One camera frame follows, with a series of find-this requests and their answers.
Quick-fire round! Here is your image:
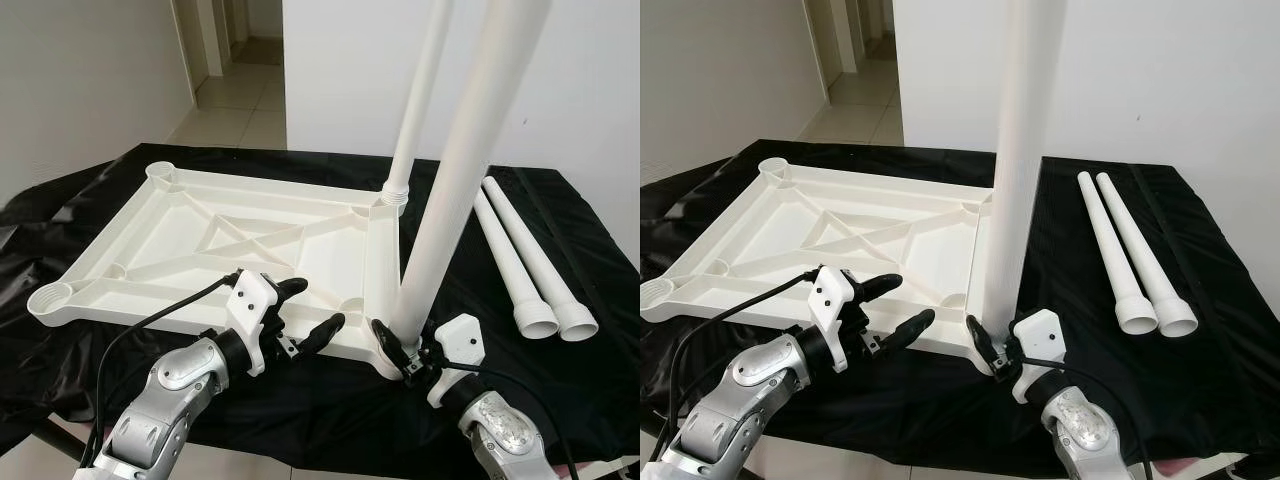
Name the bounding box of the black table cloth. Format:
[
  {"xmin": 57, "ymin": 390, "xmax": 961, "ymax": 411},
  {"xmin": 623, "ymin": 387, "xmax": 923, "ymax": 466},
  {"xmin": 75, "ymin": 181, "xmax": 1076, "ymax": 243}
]
[
  {"xmin": 640, "ymin": 140, "xmax": 1280, "ymax": 466},
  {"xmin": 0, "ymin": 143, "xmax": 640, "ymax": 471}
]

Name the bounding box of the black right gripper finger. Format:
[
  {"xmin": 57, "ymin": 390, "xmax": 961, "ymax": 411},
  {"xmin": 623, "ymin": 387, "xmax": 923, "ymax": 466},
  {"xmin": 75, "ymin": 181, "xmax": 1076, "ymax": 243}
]
[
  {"xmin": 370, "ymin": 318, "xmax": 411, "ymax": 367},
  {"xmin": 966, "ymin": 315, "xmax": 997, "ymax": 367}
]

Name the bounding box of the cream door frame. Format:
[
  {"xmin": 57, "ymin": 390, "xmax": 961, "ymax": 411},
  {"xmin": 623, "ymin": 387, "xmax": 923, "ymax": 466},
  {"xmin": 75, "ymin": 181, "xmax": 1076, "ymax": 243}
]
[
  {"xmin": 800, "ymin": 0, "xmax": 861, "ymax": 73},
  {"xmin": 170, "ymin": 0, "xmax": 251, "ymax": 79}
]

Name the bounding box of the black metal table leg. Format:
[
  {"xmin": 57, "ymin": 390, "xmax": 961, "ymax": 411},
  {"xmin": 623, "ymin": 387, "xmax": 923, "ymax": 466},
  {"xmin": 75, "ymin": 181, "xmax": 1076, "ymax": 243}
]
[{"xmin": 30, "ymin": 420, "xmax": 86, "ymax": 466}]

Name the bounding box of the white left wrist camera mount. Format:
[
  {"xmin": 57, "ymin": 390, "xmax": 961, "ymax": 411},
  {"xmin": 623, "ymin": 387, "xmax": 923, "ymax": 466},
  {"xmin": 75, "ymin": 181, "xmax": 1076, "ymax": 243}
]
[
  {"xmin": 808, "ymin": 265, "xmax": 866, "ymax": 376},
  {"xmin": 225, "ymin": 273, "xmax": 283, "ymax": 376}
]

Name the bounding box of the white plastic table top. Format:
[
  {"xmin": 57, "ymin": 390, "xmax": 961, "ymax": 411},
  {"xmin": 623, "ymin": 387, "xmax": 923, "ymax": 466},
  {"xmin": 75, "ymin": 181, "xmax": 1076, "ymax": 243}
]
[
  {"xmin": 640, "ymin": 157, "xmax": 1011, "ymax": 363},
  {"xmin": 27, "ymin": 160, "xmax": 421, "ymax": 381}
]

